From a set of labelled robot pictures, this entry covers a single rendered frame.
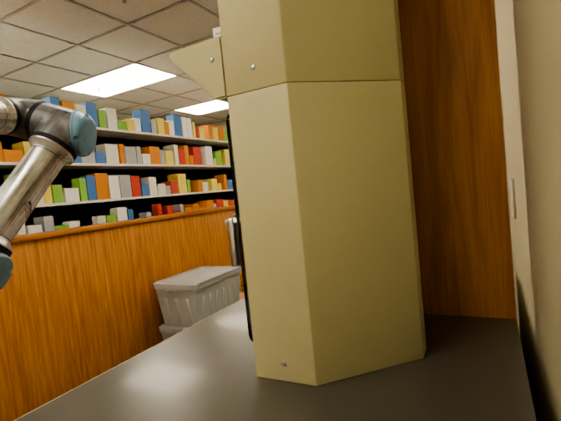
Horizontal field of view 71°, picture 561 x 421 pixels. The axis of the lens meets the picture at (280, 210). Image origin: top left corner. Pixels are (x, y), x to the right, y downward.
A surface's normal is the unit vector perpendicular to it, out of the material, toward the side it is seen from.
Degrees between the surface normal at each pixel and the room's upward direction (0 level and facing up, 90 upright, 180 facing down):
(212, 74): 90
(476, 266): 90
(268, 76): 90
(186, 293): 95
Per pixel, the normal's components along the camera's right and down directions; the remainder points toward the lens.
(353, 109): 0.29, 0.02
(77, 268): 0.88, -0.07
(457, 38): -0.47, 0.09
